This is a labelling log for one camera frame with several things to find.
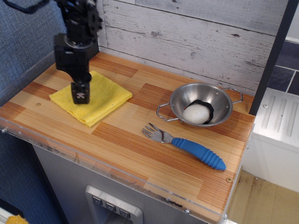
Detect dark right frame post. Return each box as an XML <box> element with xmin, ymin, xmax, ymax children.
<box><xmin>249</xmin><ymin>0</ymin><xmax>299</xmax><ymax>116</ymax></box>

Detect silver dispenser button panel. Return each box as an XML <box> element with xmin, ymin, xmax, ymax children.
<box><xmin>85</xmin><ymin>185</ymin><xmax>143</xmax><ymax>224</ymax></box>

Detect dark frame post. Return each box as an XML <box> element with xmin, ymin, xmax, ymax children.
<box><xmin>249</xmin><ymin>0</ymin><xmax>299</xmax><ymax>116</ymax></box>
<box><xmin>92</xmin><ymin>0</ymin><xmax>103</xmax><ymax>52</ymax></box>

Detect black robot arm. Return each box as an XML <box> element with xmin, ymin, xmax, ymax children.
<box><xmin>0</xmin><ymin>0</ymin><xmax>102</xmax><ymax>105</ymax></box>

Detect fork with blue handle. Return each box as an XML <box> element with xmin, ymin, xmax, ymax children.
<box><xmin>142</xmin><ymin>123</ymin><xmax>226</xmax><ymax>171</ymax></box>

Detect grey toy fridge cabinet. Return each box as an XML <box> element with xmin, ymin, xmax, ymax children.
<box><xmin>34</xmin><ymin>146</ymin><xmax>225</xmax><ymax>224</ymax></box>

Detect yellow object at corner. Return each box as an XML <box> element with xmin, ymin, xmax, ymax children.
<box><xmin>5</xmin><ymin>215</ymin><xmax>29</xmax><ymax>224</ymax></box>

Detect yellow towel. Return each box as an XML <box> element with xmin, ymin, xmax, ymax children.
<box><xmin>49</xmin><ymin>71</ymin><xmax>133</xmax><ymax>127</ymax></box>

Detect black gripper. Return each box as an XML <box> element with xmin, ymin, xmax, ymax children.
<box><xmin>54</xmin><ymin>33</ymin><xmax>98</xmax><ymax>104</ymax></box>

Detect white toy sink unit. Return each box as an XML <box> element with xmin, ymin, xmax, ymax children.
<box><xmin>242</xmin><ymin>88</ymin><xmax>299</xmax><ymax>192</ymax></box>

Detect clear acrylic edge guard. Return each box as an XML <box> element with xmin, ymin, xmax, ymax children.
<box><xmin>0</xmin><ymin>116</ymin><xmax>228</xmax><ymax>222</ymax></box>

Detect dark left frame post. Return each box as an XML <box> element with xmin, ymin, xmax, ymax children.
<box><xmin>92</xmin><ymin>0</ymin><xmax>103</xmax><ymax>52</ymax></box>

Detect steel colander bowl with handles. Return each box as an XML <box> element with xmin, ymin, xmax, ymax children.
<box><xmin>157</xmin><ymin>83</ymin><xmax>243</xmax><ymax>127</ymax></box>

